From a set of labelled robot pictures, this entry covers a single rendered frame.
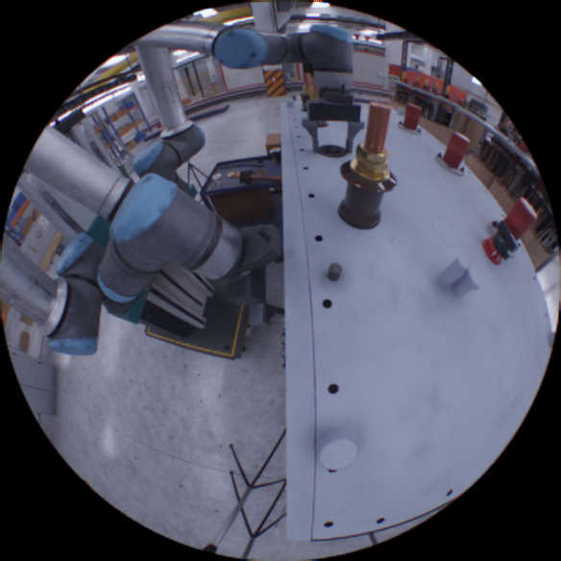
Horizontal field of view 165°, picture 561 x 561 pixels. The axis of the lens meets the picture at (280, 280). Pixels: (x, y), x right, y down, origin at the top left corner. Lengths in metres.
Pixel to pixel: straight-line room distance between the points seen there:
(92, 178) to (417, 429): 0.61
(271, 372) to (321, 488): 1.40
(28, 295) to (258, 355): 1.55
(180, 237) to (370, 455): 0.35
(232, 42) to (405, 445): 0.67
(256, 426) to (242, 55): 1.90
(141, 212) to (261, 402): 1.59
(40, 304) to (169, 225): 0.37
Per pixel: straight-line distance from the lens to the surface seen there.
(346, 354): 0.26
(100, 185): 0.39
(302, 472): 0.29
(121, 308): 0.71
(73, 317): 0.53
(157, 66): 0.88
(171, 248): 0.23
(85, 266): 0.61
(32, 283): 0.49
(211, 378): 1.80
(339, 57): 0.50
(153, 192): 0.22
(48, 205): 0.79
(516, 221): 0.61
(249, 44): 0.41
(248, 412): 1.71
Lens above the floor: 1.62
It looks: 62 degrees down
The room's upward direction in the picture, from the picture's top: 14 degrees counter-clockwise
